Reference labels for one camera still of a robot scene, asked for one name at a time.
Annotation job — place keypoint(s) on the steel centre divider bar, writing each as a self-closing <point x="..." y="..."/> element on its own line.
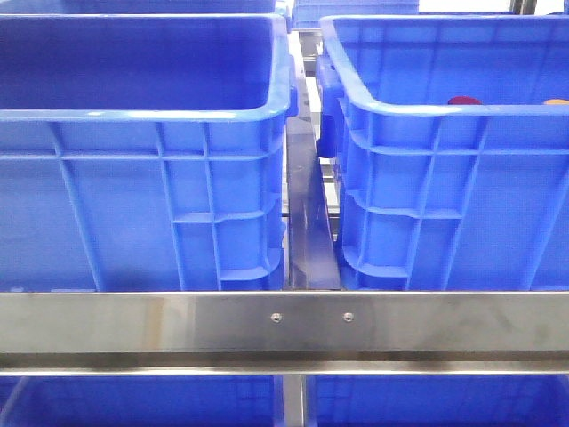
<point x="312" y="262"/>

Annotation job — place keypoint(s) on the blue crate rear left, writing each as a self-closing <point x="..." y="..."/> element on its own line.
<point x="184" y="7"/>

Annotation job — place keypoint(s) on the steel vertical post below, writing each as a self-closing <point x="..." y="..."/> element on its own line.
<point x="295" y="409"/>

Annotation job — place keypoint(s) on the blue crate lower right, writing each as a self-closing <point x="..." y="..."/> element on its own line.
<point x="438" y="400"/>

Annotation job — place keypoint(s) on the red button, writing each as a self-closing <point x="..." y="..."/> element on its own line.
<point x="464" y="100"/>

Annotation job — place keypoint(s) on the steel shelf front rail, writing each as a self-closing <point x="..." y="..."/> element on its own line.
<point x="232" y="333"/>

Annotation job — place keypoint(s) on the blue crate rear right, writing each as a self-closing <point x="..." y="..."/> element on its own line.
<point x="306" y="14"/>

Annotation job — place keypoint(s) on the large blue crate left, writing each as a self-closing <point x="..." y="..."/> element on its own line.
<point x="143" y="152"/>

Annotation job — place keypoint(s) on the large blue crate right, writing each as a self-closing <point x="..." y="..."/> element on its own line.
<point x="438" y="197"/>

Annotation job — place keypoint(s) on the large blue crate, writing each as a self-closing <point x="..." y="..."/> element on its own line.
<point x="143" y="152"/>
<point x="438" y="197"/>

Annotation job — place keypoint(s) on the left rail screw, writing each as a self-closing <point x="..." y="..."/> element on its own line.
<point x="276" y="317"/>

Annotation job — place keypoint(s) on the blue crate lower left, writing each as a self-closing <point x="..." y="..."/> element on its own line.
<point x="145" y="401"/>

